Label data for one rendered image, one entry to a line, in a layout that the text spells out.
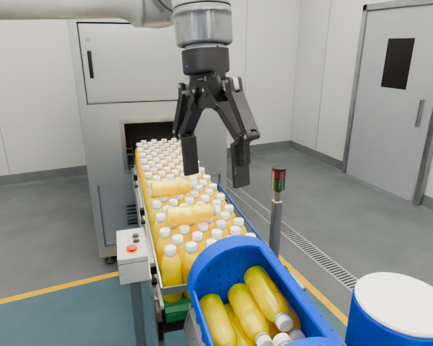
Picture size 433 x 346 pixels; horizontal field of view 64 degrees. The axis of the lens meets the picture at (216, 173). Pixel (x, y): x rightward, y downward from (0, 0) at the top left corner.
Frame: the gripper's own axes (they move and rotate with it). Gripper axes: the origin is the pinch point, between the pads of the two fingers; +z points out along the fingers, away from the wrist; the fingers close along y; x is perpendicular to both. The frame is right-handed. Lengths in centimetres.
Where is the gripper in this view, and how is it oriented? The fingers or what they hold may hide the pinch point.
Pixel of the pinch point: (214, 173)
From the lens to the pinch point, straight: 59.7
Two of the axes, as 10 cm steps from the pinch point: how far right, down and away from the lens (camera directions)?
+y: -6.3, -1.3, 7.7
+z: 0.7, 9.7, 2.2
